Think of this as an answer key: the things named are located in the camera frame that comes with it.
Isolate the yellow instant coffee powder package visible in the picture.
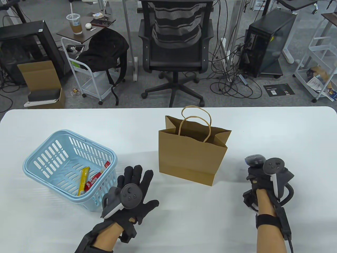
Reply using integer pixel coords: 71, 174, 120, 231
78, 167, 90, 196

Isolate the dark red notebook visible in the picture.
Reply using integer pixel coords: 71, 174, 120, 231
90, 18, 116, 28

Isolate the brown paper bag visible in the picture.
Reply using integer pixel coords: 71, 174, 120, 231
158, 106, 232, 186

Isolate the person's left forearm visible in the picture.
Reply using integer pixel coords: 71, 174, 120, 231
75, 224, 124, 253

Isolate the black right wrist strap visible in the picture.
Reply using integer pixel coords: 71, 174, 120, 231
255, 207, 293, 239

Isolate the person's left hand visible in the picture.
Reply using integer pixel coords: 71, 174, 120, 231
101, 165, 160, 231

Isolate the person's right forearm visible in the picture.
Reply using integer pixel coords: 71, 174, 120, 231
255, 188, 287, 253

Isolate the tangle of black cables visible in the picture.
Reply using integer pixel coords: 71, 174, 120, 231
207, 0, 264, 100

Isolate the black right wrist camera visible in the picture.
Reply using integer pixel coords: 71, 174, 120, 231
242, 190, 260, 211

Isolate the black mesh office chair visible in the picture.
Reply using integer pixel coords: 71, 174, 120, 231
138, 0, 215, 108

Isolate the open cardboard box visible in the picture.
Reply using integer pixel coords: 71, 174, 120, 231
17, 61, 66, 109

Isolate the black barcode scanner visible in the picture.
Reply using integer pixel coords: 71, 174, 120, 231
245, 154, 266, 168

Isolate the white desk leg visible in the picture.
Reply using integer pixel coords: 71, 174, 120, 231
122, 0, 139, 82
221, 0, 245, 74

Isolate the person's right hand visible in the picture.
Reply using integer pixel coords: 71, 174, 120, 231
246, 166, 274, 191

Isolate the black hand controller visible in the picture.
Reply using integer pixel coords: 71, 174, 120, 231
263, 157, 295, 206
101, 184, 143, 219

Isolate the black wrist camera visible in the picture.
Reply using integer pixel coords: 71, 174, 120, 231
242, 190, 260, 211
118, 224, 137, 243

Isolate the small brown side table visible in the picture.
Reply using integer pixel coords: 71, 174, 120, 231
56, 16, 116, 45

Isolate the plastic iced drink cup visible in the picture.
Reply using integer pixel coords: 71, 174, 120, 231
66, 3, 83, 35

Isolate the white printed paper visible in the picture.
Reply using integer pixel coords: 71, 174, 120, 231
307, 77, 323, 91

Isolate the black wrist strap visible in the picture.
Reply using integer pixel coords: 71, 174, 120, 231
75, 229, 113, 253
255, 207, 293, 239

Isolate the black right hand controller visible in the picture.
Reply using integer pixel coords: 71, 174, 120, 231
263, 157, 295, 206

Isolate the white wire shelf cart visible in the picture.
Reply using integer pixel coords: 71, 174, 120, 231
293, 12, 337, 103

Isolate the red instant coffee powder package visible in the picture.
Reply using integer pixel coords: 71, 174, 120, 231
84, 161, 111, 191

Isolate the black left hand controller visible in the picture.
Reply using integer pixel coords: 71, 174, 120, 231
101, 184, 143, 219

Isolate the black leaflet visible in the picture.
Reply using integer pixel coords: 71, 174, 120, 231
263, 84, 295, 97

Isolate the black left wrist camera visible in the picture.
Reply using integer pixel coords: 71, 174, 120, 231
118, 224, 137, 243

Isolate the dark wooden desk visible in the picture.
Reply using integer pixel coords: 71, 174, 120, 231
322, 12, 337, 27

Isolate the black computer tower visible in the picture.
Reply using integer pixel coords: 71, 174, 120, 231
240, 8, 298, 79

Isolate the black left wrist strap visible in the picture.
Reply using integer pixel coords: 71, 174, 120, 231
75, 229, 113, 253

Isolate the black cabinet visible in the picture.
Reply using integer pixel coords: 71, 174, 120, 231
0, 20, 66, 85

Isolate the white rolling cart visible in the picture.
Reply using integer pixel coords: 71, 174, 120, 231
61, 37, 124, 105

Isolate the light blue plastic basket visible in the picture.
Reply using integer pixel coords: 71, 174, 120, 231
22, 129, 118, 212

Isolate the black backpack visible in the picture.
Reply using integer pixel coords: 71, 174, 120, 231
76, 28, 130, 106

